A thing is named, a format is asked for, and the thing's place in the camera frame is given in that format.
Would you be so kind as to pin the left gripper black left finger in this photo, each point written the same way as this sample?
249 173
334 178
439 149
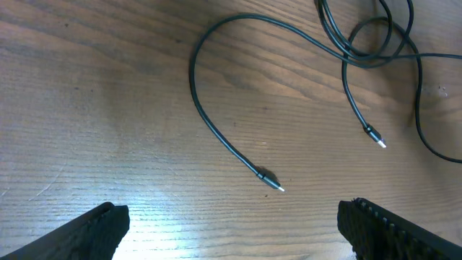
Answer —
95 234

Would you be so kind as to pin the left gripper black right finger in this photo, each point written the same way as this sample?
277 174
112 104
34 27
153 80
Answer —
376 233

